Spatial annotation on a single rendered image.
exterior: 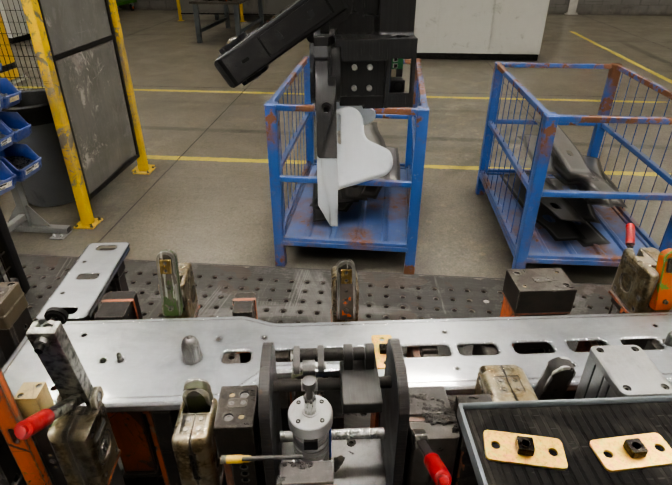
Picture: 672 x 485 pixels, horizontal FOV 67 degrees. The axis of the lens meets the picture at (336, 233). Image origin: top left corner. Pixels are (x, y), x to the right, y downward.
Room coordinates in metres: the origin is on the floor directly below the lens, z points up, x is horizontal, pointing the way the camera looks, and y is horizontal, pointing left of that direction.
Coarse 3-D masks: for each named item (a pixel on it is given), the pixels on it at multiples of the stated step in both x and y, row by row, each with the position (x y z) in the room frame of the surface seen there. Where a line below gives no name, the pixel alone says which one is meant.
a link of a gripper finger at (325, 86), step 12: (324, 60) 0.39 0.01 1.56; (324, 72) 0.39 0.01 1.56; (324, 84) 0.38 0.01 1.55; (324, 96) 0.37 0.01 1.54; (324, 108) 0.38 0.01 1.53; (324, 120) 0.37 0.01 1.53; (336, 120) 0.38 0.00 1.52; (324, 132) 0.36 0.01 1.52; (336, 132) 0.37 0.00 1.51; (324, 144) 0.36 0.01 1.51; (336, 144) 0.37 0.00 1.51; (324, 156) 0.36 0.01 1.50; (336, 156) 0.36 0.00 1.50
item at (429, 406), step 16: (416, 400) 0.50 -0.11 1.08; (432, 400) 0.50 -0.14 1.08; (448, 400) 0.50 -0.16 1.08; (416, 416) 0.48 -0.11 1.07; (432, 416) 0.48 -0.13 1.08; (448, 416) 0.47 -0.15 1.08; (432, 432) 0.45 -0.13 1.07; (448, 432) 0.45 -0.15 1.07; (432, 448) 0.44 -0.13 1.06; (448, 448) 0.44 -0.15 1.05; (416, 464) 0.44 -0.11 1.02; (448, 464) 0.44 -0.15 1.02; (416, 480) 0.44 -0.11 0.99; (432, 480) 0.44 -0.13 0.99
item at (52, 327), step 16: (48, 320) 0.52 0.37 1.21; (64, 320) 0.53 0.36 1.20; (32, 336) 0.49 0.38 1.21; (48, 336) 0.49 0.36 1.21; (64, 336) 0.51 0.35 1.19; (48, 352) 0.49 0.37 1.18; (64, 352) 0.50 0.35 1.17; (48, 368) 0.50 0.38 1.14; (64, 368) 0.50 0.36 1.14; (80, 368) 0.52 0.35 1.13; (64, 384) 0.51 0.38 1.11; (80, 384) 0.51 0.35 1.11
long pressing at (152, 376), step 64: (128, 320) 0.77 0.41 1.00; (192, 320) 0.77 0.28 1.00; (256, 320) 0.77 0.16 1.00; (384, 320) 0.77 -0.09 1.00; (448, 320) 0.77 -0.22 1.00; (512, 320) 0.77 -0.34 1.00; (576, 320) 0.77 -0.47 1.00; (640, 320) 0.77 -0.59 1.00; (128, 384) 0.61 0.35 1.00; (256, 384) 0.61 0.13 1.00; (448, 384) 0.60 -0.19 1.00; (576, 384) 0.61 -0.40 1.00
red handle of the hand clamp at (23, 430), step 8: (64, 400) 0.49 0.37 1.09; (72, 400) 0.49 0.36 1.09; (80, 400) 0.51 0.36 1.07; (48, 408) 0.46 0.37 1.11; (56, 408) 0.46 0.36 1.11; (64, 408) 0.47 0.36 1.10; (72, 408) 0.49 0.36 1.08; (32, 416) 0.42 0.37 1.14; (40, 416) 0.43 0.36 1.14; (48, 416) 0.44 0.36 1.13; (56, 416) 0.45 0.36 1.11; (16, 424) 0.41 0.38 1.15; (24, 424) 0.41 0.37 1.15; (32, 424) 0.41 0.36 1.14; (40, 424) 0.42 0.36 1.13; (48, 424) 0.43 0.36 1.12; (16, 432) 0.40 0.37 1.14; (24, 432) 0.40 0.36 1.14; (32, 432) 0.40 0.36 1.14
